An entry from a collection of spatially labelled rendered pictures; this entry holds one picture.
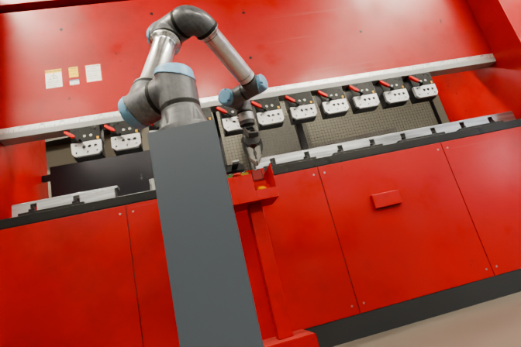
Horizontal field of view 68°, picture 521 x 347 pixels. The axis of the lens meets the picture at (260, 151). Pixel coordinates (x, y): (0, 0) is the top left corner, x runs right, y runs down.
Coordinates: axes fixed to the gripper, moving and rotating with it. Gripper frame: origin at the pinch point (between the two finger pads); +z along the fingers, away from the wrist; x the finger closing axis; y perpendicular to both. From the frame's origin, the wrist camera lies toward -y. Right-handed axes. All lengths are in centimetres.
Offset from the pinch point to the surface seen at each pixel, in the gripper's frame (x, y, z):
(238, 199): 12.4, -6.5, 15.2
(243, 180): 8.7, -5.8, 7.5
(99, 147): 72, 40, -31
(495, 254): -113, 15, 66
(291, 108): -35, 37, -36
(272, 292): 6, -5, 54
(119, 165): 71, 95, -35
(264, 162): -12.0, 36.7, -7.2
